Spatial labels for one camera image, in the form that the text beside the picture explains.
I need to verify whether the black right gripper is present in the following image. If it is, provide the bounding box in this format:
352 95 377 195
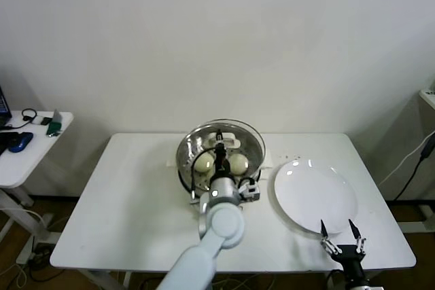
319 219 367 279

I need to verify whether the white steamed baozi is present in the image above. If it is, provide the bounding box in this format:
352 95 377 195
195 153 214 173
230 153 249 175

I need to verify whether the black flat device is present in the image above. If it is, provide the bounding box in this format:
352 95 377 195
0 132 15 156

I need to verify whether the blue computer mouse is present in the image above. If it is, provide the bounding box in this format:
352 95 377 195
7 132 34 153

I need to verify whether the dark laptop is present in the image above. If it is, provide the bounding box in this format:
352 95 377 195
0 84 13 128

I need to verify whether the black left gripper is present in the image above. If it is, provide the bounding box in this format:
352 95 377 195
212 128 232 179

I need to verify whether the perforated steel steamer basket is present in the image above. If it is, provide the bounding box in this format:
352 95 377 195
175 123 265 199

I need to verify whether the black floor cable bundle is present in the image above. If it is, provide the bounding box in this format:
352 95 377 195
26 249 67 283

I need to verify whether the green phone stand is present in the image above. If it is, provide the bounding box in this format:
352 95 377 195
46 109 65 138

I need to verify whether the white table foot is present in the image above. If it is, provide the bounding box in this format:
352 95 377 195
396 204 435 234

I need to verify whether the large white plate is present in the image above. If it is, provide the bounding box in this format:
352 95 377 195
273 158 359 236

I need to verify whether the white wall cable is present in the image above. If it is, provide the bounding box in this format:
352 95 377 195
379 130 432 185

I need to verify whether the white shelf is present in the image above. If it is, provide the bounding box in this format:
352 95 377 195
418 81 435 111

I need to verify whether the white side table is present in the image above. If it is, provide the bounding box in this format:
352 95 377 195
0 111 75 236

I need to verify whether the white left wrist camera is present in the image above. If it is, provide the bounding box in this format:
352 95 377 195
237 177 261 203

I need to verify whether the round glass pot lid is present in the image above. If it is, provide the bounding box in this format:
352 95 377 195
181 118 267 175

